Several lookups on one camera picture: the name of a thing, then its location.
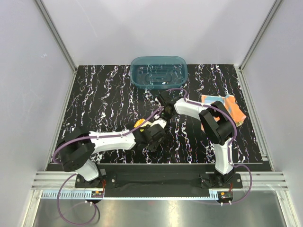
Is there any yellow patterned towel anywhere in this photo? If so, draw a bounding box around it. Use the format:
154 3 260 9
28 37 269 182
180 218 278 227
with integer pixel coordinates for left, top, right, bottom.
134 119 152 132

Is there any teal plastic basin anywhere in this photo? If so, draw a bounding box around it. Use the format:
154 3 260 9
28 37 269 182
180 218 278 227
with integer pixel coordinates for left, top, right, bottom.
129 56 188 89

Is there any orange dotted towel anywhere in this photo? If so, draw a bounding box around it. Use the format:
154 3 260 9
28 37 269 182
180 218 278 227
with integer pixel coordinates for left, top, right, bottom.
201 95 246 127

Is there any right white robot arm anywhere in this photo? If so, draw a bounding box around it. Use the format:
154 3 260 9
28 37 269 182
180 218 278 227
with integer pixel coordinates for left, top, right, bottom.
157 90 237 189

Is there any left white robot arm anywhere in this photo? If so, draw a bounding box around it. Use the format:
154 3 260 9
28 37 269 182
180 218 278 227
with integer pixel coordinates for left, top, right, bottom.
57 118 167 187

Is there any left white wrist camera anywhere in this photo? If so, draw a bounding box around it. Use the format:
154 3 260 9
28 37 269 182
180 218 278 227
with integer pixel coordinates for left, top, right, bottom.
151 118 167 129

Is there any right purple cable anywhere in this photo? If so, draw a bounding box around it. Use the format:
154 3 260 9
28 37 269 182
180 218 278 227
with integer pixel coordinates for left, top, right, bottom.
165 88 253 205

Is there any purple cable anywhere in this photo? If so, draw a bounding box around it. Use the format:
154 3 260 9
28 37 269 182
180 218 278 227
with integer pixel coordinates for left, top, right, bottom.
165 88 253 205
52 105 166 225

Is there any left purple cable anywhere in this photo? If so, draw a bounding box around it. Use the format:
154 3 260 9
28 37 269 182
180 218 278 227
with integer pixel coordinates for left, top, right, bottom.
52 105 166 225

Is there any aluminium front rail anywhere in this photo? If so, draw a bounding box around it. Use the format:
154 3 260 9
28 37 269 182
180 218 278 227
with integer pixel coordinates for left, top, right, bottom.
31 172 288 201

